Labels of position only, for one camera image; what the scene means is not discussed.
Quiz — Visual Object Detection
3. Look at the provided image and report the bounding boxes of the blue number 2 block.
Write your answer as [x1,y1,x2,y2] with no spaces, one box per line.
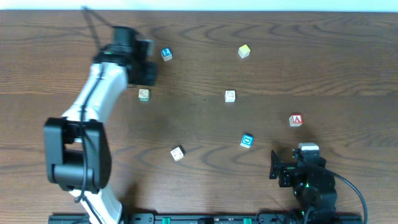
[161,47,173,61]

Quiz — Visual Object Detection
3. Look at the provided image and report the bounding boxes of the green picture wooden block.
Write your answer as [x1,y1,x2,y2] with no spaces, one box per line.
[139,89,150,101]

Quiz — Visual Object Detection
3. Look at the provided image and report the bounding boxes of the red letter A block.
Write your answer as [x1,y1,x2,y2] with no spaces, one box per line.
[289,114,303,127]

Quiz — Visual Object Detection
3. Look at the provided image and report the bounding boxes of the plain tilted wooden block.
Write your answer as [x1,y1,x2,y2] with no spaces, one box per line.
[170,147,184,161]

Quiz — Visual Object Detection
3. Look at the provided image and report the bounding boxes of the blue picture wooden block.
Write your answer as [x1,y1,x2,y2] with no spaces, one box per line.
[240,134,254,148]

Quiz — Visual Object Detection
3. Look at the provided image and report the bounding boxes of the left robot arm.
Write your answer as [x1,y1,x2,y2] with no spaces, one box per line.
[44,26,157,223]

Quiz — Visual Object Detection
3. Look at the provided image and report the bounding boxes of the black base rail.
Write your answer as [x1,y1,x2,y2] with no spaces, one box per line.
[48,213,363,224]

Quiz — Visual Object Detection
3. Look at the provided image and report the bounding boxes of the yellow top wooden block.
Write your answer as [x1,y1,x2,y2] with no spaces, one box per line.
[238,44,251,58]

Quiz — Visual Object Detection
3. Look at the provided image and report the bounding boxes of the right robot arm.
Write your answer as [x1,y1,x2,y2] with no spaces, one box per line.
[269,149,337,223]

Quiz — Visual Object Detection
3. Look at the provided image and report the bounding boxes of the plain engraved wooden block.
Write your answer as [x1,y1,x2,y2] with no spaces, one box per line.
[224,90,236,103]

